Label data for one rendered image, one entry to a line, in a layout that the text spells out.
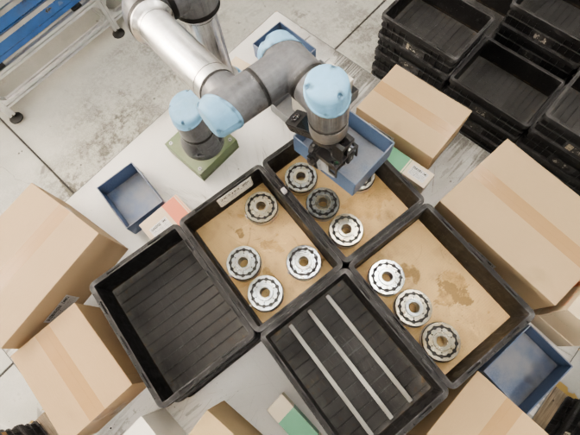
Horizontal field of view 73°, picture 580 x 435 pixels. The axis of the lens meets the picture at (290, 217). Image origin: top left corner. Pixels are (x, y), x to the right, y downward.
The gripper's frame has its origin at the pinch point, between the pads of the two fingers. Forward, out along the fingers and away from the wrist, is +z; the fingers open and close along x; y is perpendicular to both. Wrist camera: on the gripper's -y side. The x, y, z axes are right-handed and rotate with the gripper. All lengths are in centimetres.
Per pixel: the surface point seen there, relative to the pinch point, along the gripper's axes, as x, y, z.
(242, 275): -34.7, -1.2, 23.6
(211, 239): -33.8, -17.3, 26.6
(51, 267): -71, -43, 17
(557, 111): 103, 38, 71
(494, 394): -11, 69, 25
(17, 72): -49, -223, 109
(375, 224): 3.8, 16.7, 29.3
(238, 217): -23.1, -16.0, 27.4
